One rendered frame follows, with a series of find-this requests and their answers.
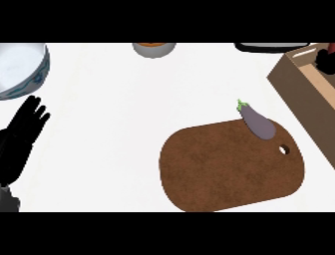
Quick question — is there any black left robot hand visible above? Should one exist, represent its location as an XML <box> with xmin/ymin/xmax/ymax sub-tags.
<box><xmin>0</xmin><ymin>95</ymin><xmax>53</xmax><ymax>187</ymax></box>

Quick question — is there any brown cardboard box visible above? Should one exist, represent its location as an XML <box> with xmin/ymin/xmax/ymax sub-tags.
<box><xmin>266</xmin><ymin>42</ymin><xmax>335</xmax><ymax>190</ymax></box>

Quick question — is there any brown wooden cutting board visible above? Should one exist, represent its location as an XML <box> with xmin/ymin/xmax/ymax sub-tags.
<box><xmin>158</xmin><ymin>118</ymin><xmax>305</xmax><ymax>213</ymax></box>

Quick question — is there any purple eggplant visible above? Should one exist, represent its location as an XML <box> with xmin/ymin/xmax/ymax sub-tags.
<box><xmin>234</xmin><ymin>99</ymin><xmax>277</xmax><ymax>140</ymax></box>

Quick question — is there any white bowl with blue pattern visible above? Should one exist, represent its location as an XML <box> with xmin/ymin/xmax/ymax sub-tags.
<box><xmin>0</xmin><ymin>42</ymin><xmax>51</xmax><ymax>102</ymax></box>

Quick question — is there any black-rimmed grey appliance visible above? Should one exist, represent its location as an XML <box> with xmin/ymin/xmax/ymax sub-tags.
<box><xmin>233</xmin><ymin>42</ymin><xmax>311</xmax><ymax>54</ymax></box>

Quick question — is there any grey cup with orange top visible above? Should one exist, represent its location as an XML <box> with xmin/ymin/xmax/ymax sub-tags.
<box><xmin>131</xmin><ymin>42</ymin><xmax>177</xmax><ymax>60</ymax></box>

